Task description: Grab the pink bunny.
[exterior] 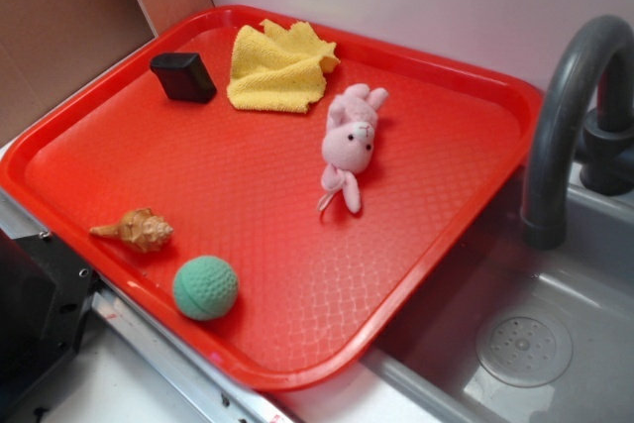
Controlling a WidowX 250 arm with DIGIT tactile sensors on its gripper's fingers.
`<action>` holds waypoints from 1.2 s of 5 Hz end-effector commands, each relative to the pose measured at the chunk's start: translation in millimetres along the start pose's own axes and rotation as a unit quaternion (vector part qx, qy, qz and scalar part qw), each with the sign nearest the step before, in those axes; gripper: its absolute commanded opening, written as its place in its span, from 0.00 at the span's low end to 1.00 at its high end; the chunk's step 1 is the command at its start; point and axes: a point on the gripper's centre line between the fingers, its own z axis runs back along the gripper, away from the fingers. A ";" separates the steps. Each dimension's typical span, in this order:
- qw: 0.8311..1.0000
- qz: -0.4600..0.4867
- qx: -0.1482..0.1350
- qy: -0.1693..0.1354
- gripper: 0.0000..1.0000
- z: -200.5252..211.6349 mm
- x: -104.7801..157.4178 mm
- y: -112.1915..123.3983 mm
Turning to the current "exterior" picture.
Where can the silver metal rail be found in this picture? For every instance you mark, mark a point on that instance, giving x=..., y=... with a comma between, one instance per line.
x=211, y=394

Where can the grey toy faucet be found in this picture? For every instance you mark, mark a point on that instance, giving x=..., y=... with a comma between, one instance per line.
x=587, y=116

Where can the pink plush bunny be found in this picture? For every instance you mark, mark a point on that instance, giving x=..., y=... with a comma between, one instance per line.
x=348, y=145

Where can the yellow folded cloth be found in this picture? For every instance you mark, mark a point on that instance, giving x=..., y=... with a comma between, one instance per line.
x=279, y=70

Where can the tan conch seashell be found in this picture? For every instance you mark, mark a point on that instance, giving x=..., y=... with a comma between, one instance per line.
x=139, y=229

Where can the grey plastic sink basin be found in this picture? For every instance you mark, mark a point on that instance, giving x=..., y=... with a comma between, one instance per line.
x=500, y=332

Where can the green dimpled ball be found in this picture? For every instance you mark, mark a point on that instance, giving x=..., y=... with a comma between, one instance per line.
x=205, y=288

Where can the brown cardboard panel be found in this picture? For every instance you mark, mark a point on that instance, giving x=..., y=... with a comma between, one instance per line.
x=52, y=48

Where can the red plastic tray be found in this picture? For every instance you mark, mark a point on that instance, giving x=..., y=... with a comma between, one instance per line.
x=315, y=288

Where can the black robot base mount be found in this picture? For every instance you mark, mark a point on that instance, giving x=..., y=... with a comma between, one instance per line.
x=46, y=288

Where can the black rectangular block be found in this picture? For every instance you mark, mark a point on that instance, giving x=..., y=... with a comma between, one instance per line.
x=183, y=77

